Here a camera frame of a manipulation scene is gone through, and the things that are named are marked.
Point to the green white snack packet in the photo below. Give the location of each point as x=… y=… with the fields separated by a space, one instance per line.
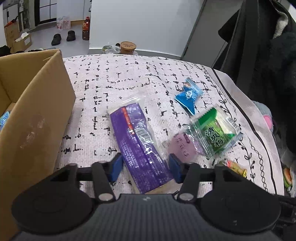
x=212 y=132

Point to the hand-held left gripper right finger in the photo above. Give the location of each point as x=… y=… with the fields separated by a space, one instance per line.
x=174 y=169

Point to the grey door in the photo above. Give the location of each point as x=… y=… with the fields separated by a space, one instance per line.
x=208 y=34

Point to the black slipper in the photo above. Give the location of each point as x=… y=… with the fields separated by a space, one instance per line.
x=56 y=39
x=71 y=36

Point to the white black printed bedspread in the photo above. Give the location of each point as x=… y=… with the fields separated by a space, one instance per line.
x=115 y=76

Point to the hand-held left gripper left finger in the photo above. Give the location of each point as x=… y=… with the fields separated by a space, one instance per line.
x=115 y=168

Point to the black framed glass door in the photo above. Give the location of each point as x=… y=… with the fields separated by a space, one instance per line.
x=46 y=11

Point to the black clothes pile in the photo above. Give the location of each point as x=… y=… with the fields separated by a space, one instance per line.
x=4 y=50

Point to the translucent purple snack packet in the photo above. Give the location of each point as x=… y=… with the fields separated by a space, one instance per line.
x=182 y=143

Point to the red snack packet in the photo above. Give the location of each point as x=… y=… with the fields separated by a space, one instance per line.
x=237 y=168

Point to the burger toy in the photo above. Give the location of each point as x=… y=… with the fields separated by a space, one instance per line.
x=287 y=177

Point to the brown sauce bottle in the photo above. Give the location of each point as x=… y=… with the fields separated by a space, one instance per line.
x=86 y=29

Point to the brown lidded paper tub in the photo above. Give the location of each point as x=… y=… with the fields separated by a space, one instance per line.
x=127 y=48

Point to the tall cardboard box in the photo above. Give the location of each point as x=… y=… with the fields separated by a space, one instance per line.
x=11 y=33

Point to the grey pink plush toy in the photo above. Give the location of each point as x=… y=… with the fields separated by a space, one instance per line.
x=261 y=111

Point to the cardboard box with tissue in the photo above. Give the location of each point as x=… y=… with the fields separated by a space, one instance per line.
x=23 y=42

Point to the long purple snack packet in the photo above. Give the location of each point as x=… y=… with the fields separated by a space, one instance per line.
x=136 y=143

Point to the pink wrapped bottle pack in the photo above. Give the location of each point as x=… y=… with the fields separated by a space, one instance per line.
x=63 y=22

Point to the clear plastic bag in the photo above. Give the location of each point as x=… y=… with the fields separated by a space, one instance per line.
x=112 y=49

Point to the small blue green packet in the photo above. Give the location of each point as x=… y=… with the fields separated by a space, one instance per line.
x=3 y=120

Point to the black coat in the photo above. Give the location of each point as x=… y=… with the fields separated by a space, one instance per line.
x=266 y=69

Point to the blue candy packet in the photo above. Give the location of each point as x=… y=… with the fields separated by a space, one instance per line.
x=188 y=95

